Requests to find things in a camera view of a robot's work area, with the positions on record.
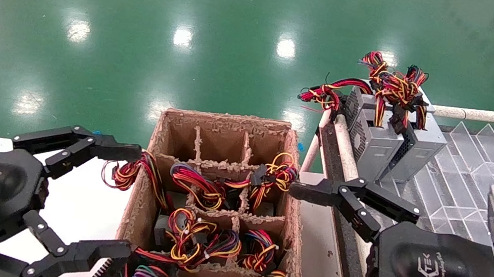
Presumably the black rack side rail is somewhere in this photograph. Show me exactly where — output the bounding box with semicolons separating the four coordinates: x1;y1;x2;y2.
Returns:
293;121;408;277

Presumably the brown cardboard divider box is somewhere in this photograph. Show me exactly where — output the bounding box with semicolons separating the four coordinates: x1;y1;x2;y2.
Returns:
106;96;332;277

